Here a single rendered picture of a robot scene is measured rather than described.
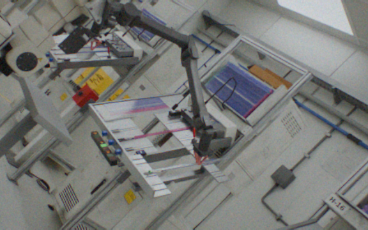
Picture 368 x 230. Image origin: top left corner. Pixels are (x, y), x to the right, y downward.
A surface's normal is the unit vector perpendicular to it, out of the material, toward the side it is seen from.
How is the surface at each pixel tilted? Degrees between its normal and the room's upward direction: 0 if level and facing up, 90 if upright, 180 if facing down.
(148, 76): 90
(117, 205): 90
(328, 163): 90
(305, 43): 90
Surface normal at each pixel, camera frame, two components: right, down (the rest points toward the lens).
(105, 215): -0.50, -0.56
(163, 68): 0.48, 0.46
